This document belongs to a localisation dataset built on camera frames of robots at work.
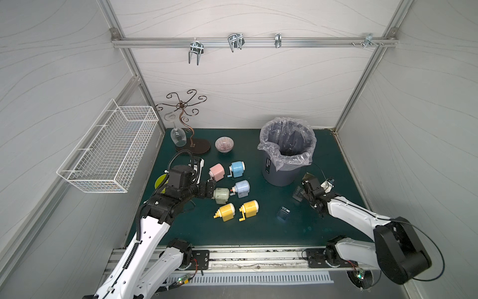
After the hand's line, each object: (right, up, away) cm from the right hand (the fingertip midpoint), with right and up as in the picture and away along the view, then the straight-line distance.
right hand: (315, 192), depth 89 cm
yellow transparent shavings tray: (0, +6, +11) cm, 13 cm away
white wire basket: (-87, +19, -20) cm, 91 cm away
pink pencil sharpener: (-49, +9, +4) cm, 50 cm away
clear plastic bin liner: (-11, +25, +5) cm, 28 cm away
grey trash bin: (-13, +6, +6) cm, 16 cm away
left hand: (-51, +9, -16) cm, 54 cm away
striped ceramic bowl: (-47, +24, +22) cm, 57 cm away
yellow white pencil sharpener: (-33, -5, -9) cm, 34 cm away
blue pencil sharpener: (-36, +3, -3) cm, 36 cm away
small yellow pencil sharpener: (-43, -6, -10) cm, 44 cm away
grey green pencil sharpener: (-45, 0, -5) cm, 46 cm away
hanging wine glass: (-67, +28, -1) cm, 72 cm away
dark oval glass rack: (-65, +23, +22) cm, 72 cm away
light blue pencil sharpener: (-39, +11, +4) cm, 40 cm away
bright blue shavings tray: (-16, -9, -3) cm, 19 cm away
